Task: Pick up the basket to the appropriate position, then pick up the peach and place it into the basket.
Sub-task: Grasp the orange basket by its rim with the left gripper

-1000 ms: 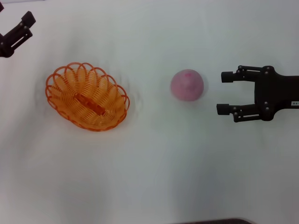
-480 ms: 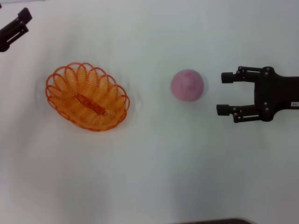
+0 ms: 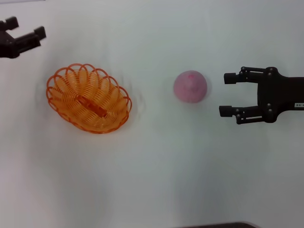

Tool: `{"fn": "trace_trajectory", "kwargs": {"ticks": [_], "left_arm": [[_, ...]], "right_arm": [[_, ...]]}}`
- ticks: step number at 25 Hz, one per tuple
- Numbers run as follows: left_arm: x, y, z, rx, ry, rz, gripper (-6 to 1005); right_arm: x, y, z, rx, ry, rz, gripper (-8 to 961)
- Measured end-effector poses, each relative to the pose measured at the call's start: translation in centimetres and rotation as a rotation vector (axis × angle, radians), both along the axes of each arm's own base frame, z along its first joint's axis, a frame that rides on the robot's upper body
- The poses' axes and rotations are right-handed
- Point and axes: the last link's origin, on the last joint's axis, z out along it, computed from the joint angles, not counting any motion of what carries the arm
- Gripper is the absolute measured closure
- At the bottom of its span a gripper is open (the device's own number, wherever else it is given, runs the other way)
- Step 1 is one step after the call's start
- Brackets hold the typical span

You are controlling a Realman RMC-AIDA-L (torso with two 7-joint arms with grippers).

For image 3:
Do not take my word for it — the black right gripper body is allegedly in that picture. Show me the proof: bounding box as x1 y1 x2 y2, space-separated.
257 67 304 124

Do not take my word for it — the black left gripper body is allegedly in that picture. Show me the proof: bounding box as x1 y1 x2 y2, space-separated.
0 30 19 59

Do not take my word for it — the pink peach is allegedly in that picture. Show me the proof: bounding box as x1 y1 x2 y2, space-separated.
173 70 210 104

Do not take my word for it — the orange wire basket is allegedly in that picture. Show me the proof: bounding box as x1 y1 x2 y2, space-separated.
46 63 133 135

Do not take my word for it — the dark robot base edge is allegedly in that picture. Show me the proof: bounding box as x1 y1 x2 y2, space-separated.
184 222 259 228

